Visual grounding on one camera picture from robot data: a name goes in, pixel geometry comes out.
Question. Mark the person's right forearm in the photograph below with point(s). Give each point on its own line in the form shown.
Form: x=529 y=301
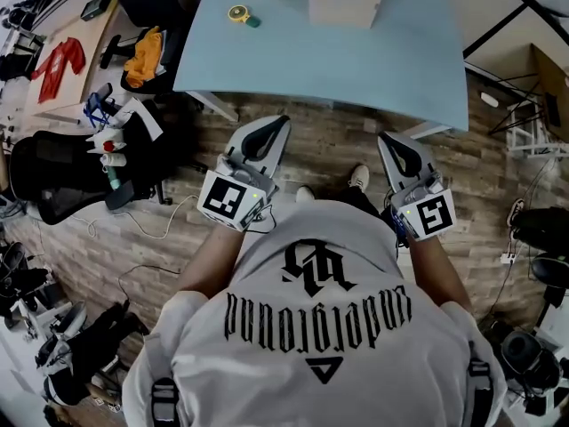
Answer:
x=438 y=269

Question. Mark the brown desk black legs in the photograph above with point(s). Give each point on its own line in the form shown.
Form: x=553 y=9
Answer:
x=551 y=82

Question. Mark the white metal rack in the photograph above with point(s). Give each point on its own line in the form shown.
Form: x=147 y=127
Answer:
x=531 y=142

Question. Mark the red t-shirt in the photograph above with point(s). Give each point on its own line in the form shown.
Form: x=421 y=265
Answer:
x=58 y=67

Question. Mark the white printed t-shirt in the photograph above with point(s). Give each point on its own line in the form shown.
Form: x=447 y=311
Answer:
x=311 y=372

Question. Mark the person's left white shoe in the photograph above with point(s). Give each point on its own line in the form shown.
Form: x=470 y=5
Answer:
x=305 y=193

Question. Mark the tan soled shoe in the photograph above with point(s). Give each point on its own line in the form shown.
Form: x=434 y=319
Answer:
x=515 y=211

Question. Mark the dark flat tablet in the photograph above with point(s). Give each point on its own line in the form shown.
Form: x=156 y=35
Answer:
x=95 y=7

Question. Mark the orange cloth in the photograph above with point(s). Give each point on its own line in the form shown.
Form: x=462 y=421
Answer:
x=143 y=56

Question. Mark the teal bottle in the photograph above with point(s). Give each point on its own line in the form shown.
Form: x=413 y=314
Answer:
x=114 y=178

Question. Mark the person's white shoe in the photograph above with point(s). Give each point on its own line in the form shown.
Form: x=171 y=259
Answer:
x=359 y=177
x=305 y=193

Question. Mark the person's right white shoe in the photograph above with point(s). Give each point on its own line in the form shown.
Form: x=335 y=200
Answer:
x=359 y=177

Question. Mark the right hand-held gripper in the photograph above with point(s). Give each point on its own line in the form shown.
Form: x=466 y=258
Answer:
x=427 y=211

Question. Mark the light wood desk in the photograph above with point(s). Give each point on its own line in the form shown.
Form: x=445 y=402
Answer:
x=95 y=47

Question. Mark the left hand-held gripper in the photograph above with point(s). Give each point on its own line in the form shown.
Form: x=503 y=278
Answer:
x=231 y=198

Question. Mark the white paper sheets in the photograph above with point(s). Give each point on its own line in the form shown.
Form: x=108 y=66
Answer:
x=140 y=118

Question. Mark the white pouch red mark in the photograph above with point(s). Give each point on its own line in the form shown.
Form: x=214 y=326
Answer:
x=109 y=142

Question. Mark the yellow green handheld fan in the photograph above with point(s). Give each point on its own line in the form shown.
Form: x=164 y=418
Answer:
x=240 y=13

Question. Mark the person's left forearm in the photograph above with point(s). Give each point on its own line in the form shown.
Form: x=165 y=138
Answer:
x=213 y=260

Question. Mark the white oval device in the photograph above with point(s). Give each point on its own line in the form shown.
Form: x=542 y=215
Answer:
x=489 y=99

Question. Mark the white power strip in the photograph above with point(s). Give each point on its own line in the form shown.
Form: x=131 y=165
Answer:
x=507 y=257

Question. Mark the beige cardboard box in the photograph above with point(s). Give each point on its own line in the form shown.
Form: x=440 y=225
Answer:
x=342 y=9

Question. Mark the black mesh office chair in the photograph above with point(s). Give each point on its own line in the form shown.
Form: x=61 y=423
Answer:
x=58 y=180

